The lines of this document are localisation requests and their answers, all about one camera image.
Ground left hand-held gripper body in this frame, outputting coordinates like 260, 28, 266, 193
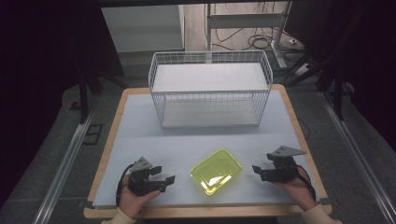
127, 156, 168, 197

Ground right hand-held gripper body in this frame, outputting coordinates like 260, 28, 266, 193
260, 145, 307, 183

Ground yellow-green plastic tray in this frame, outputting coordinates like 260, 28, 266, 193
190, 148, 244, 197

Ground white wire rack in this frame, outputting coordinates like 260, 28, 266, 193
148, 49, 275, 130

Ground person's left hand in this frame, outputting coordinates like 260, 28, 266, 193
119, 173, 162, 219

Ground person's right hand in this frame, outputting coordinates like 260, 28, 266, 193
275, 169, 319, 213

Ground white table mat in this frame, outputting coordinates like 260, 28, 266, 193
92, 90, 312, 209

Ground black floor plate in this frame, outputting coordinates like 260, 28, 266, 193
81, 123, 104, 146

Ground black stand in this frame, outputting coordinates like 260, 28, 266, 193
68, 69, 125, 125
286, 55, 356, 122

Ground white power strip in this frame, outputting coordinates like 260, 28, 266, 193
293, 63, 313, 77

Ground black curtain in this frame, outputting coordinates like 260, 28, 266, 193
0, 0, 125, 209
284, 0, 396, 153

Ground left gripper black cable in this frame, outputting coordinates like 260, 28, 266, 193
115, 162, 136, 208

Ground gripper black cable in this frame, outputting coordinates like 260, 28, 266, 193
295, 164, 318, 202
115, 162, 136, 208

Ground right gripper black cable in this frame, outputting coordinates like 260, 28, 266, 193
295, 164, 318, 202

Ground aluminium rail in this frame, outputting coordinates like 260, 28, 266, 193
318, 91, 396, 224
32, 94, 101, 224

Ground black floor cables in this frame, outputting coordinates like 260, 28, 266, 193
212, 27, 304, 63

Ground white metal desk frame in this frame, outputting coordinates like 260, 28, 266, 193
205, 1, 293, 70

